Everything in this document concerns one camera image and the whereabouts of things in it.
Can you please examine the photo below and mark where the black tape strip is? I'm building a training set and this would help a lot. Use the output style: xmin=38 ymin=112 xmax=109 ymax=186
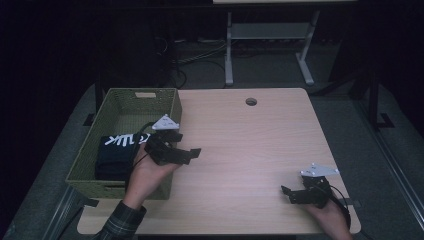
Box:
xmin=81 ymin=197 xmax=100 ymax=209

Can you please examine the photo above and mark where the dark navy garment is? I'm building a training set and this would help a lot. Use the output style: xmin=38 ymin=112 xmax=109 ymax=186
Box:
xmin=94 ymin=132 xmax=153 ymax=182

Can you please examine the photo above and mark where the white metal frame desk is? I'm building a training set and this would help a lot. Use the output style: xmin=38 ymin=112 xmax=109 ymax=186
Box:
xmin=212 ymin=0 xmax=358 ymax=87

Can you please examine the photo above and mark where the grey tape strip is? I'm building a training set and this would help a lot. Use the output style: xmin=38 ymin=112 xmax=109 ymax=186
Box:
xmin=343 ymin=197 xmax=362 ymax=208

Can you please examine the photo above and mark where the person's left hand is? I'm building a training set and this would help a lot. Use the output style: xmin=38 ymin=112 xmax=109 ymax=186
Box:
xmin=122 ymin=142 xmax=180 ymax=210

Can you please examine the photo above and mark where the green woven basket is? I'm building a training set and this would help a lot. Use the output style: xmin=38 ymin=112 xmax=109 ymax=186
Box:
xmin=65 ymin=87 xmax=183 ymax=201

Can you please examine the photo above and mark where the person's right hand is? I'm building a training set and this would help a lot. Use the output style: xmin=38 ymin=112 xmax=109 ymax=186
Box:
xmin=304 ymin=197 xmax=355 ymax=240

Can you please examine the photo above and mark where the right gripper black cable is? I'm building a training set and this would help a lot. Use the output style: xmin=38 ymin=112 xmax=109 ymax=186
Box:
xmin=327 ymin=184 xmax=352 ymax=230

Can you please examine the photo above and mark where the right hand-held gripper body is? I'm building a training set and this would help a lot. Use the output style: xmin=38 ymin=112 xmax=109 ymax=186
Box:
xmin=293 ymin=162 xmax=341 ymax=210

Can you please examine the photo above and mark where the metal floor rail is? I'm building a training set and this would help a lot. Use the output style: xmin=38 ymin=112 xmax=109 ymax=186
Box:
xmin=41 ymin=184 xmax=85 ymax=240
xmin=353 ymin=99 xmax=424 ymax=232

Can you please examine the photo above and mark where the grey floor cable bundle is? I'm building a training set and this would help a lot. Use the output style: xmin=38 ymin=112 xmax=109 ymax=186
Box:
xmin=175 ymin=39 xmax=228 ymax=66

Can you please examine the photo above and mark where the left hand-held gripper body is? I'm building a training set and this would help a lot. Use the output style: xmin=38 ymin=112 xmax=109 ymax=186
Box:
xmin=145 ymin=113 xmax=184 ymax=167

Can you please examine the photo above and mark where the black floor cable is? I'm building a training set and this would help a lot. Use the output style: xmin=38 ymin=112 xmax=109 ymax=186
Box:
xmin=170 ymin=61 xmax=188 ymax=90

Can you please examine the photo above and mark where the black metal stand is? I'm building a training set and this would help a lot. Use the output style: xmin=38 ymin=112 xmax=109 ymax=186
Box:
xmin=365 ymin=70 xmax=396 ymax=132

